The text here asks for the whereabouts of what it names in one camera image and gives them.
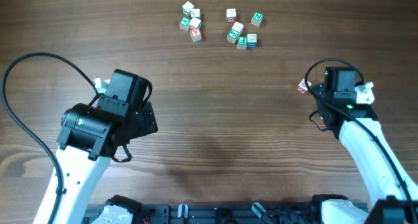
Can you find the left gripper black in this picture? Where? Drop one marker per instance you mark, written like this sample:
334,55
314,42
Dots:
147,120

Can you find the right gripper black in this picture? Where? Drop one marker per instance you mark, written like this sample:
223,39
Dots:
319,93

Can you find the red V letter block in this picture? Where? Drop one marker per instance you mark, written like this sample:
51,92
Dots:
195,34

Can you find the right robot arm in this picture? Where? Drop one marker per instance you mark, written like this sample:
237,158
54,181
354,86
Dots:
345,107

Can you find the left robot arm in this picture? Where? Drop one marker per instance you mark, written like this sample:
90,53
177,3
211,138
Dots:
89,139

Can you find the blue side picture block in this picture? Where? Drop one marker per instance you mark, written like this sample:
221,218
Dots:
252,40

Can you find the green F letter block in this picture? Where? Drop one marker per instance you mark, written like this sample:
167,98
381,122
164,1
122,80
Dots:
242,43

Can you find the green N letter block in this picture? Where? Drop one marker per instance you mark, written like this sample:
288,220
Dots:
257,19

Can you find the plain block behind J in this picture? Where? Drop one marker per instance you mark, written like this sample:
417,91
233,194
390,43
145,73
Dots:
237,26

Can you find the green J letter block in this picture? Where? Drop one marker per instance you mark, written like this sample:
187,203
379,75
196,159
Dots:
233,35

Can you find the green A letter block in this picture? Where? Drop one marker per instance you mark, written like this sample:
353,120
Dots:
185,23

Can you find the plain top green block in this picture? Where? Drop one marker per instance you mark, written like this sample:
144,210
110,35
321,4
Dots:
195,23

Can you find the red side picture block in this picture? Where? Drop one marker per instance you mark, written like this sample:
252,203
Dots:
231,15

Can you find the small picture blue block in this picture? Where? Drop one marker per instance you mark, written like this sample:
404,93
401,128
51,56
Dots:
195,13

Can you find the top left teal block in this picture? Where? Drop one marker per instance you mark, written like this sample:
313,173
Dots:
187,7

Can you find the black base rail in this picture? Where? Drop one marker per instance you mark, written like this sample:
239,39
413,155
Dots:
300,212

